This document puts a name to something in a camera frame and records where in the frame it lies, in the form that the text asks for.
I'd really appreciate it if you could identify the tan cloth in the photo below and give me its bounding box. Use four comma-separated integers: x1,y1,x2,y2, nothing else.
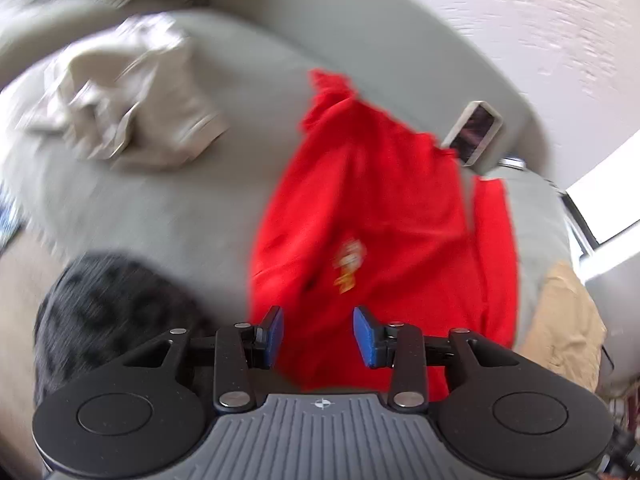
517,260,608,396

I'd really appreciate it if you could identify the red shirt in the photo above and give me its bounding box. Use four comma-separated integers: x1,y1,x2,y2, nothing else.
247,69,521,403

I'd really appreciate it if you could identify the blue patterned rug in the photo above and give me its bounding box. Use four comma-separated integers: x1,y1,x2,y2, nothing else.
0,185,26,253

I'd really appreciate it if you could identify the beige garment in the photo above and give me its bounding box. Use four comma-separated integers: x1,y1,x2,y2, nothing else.
15,15,231,168

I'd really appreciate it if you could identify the grey sofa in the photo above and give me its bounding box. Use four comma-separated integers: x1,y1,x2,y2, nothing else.
0,0,608,411

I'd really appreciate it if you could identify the phone in white case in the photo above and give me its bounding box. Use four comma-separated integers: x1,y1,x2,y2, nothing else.
442,101,505,167

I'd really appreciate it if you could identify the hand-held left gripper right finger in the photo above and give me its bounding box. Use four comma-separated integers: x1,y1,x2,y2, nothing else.
352,306,521,411

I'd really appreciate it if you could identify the white furniture panel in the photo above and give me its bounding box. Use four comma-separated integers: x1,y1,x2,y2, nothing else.
564,130,640,311

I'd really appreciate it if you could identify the dark spotted blanket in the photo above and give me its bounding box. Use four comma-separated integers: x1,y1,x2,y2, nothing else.
32,254,216,411

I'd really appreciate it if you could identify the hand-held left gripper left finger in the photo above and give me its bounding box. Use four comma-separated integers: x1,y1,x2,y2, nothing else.
122,306,286,413

